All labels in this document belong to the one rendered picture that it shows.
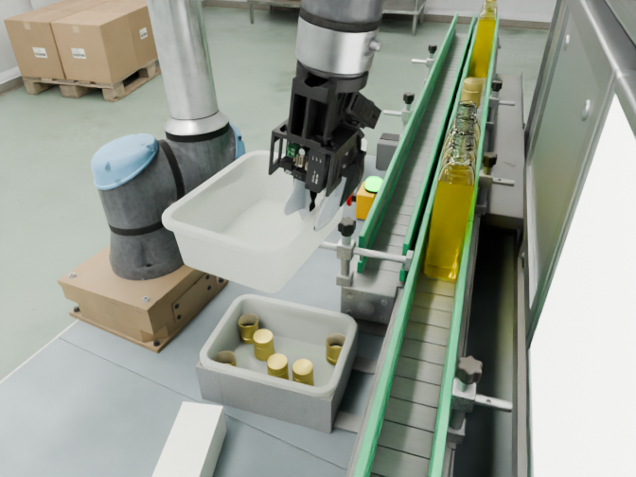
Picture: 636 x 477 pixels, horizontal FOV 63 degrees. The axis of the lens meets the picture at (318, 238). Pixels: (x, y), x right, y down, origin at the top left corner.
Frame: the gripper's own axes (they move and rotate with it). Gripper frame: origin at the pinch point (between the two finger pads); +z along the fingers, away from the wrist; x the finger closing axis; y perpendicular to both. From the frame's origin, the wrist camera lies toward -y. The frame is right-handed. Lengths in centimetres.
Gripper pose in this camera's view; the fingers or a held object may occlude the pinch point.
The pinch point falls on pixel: (316, 217)
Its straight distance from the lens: 64.9
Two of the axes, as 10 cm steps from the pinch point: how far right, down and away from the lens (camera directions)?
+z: -1.3, 7.7, 6.3
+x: 9.0, 3.6, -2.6
